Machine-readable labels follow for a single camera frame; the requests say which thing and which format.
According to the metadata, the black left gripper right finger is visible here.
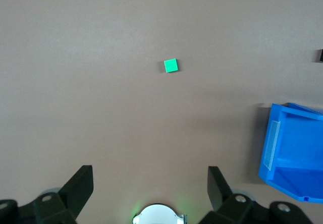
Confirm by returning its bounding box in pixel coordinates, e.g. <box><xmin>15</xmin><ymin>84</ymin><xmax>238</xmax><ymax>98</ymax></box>
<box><xmin>199</xmin><ymin>166</ymin><xmax>311</xmax><ymax>224</ymax></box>

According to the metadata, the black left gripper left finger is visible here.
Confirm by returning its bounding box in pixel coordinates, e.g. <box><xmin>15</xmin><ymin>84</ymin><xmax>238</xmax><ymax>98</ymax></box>
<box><xmin>0</xmin><ymin>165</ymin><xmax>94</xmax><ymax>224</ymax></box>

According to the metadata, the green cube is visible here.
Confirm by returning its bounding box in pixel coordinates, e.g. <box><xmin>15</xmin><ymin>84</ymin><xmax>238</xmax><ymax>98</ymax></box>
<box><xmin>163</xmin><ymin>58</ymin><xmax>181</xmax><ymax>74</ymax></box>

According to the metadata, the blue plastic storage bin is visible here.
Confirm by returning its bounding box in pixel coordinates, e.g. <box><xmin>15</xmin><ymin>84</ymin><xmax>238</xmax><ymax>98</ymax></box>
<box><xmin>257</xmin><ymin>102</ymin><xmax>323</xmax><ymax>204</ymax></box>

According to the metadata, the large table cover mat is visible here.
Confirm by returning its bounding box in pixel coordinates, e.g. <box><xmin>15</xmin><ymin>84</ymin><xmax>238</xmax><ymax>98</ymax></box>
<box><xmin>0</xmin><ymin>0</ymin><xmax>323</xmax><ymax>224</ymax></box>

